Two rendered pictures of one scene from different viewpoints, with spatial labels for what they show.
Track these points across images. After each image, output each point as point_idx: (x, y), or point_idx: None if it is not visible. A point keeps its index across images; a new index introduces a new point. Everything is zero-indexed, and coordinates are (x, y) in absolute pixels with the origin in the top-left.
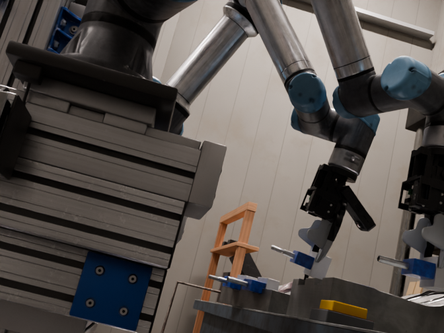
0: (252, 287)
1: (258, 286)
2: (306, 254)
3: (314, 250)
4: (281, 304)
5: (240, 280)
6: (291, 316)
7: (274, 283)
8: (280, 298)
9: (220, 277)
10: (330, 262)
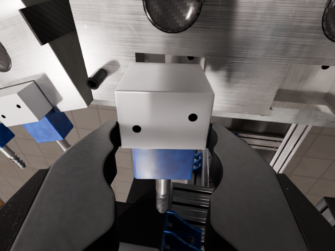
0: (70, 128)
1: (59, 121)
2: (192, 160)
3: (117, 142)
4: (83, 69)
5: (65, 148)
6: (330, 127)
7: (31, 101)
8: (82, 80)
9: (10, 155)
10: (210, 86)
